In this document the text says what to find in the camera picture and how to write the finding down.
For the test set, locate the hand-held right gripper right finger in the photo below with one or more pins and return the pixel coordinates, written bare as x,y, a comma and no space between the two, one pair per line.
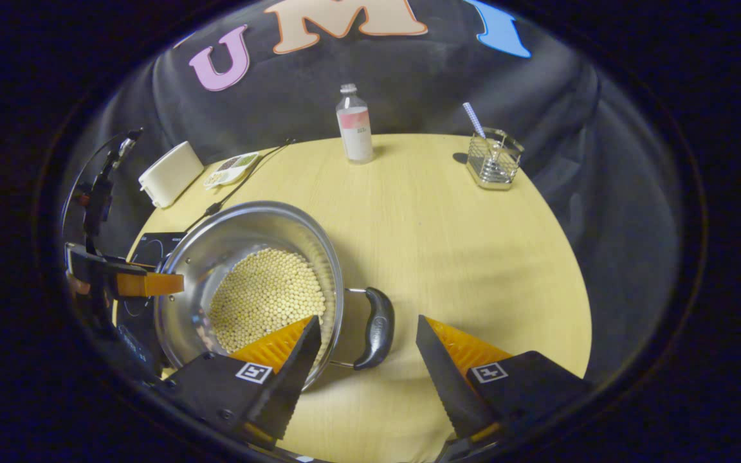
448,386

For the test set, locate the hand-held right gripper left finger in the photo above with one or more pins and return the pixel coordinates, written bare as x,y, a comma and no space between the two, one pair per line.
293,386

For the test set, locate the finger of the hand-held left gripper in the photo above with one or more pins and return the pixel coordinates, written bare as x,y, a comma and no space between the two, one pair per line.
152,284

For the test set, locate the black induction cooktop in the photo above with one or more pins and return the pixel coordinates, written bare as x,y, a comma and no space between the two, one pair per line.
142,247

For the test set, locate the stainless steel pot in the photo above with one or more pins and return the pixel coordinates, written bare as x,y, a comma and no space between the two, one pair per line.
216,244

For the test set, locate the white toaster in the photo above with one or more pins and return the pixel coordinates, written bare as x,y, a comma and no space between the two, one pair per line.
171,173

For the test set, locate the pile of soybeans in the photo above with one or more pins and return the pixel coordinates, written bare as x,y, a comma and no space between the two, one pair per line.
267,292

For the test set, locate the white divided bean tray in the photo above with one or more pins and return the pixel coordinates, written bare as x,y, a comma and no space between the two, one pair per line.
232,169

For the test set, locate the clear bottle with pink label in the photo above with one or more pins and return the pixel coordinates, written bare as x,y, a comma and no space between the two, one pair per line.
356,132

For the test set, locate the striped straw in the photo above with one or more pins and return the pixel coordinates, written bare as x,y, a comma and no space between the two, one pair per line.
473,119

